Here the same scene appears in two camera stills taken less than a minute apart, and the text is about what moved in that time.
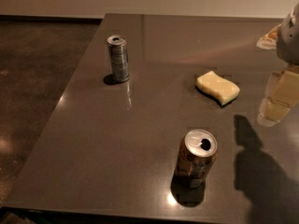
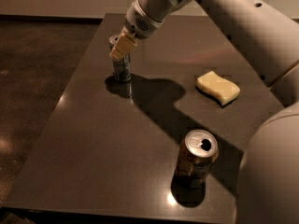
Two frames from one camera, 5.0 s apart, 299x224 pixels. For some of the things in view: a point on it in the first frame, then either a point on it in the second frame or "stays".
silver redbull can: x=119 y=55 stays
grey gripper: x=290 y=41 → x=140 y=20
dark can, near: x=196 y=160 stays
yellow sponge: x=223 y=91 stays
